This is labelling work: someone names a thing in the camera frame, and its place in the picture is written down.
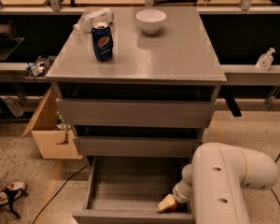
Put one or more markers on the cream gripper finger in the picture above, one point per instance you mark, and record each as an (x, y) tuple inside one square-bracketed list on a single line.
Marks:
[(163, 205)]

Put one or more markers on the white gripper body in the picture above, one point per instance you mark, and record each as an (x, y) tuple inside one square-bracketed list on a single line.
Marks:
[(179, 193)]

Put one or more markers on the orange fruit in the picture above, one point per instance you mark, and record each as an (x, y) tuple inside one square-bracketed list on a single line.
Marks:
[(172, 207)]

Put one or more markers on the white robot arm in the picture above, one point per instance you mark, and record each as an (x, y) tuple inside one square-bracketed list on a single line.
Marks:
[(214, 181)]

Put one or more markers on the grey bottom drawer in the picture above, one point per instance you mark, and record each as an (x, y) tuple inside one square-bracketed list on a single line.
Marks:
[(127, 190)]

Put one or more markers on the grey drawer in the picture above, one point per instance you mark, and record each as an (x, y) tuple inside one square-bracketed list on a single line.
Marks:
[(136, 147), (127, 190), (136, 113)]

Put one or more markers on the grey middle drawer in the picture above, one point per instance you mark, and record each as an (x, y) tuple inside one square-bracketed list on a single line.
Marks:
[(136, 147)]

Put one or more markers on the grey drawer cabinet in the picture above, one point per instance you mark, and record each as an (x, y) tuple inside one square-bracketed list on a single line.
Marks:
[(178, 63)]

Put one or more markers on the grey top drawer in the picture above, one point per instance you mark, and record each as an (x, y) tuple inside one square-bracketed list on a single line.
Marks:
[(136, 113)]

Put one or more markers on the cardboard box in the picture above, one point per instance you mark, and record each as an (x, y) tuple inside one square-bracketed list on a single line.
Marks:
[(52, 142)]

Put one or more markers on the hand sanitizer pump bottle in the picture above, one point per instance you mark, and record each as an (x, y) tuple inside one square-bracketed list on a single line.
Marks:
[(265, 60)]

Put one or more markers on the black tripod stand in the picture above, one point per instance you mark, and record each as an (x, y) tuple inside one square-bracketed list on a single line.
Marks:
[(9, 193)]

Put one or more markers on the white ceramic bowl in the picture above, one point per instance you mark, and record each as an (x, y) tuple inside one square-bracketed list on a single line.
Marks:
[(150, 21)]

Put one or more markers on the blue Pepsi can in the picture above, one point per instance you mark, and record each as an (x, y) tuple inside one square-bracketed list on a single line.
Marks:
[(102, 41)]

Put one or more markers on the clutter tray on shelf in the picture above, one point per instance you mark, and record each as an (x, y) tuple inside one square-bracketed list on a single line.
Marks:
[(40, 66)]

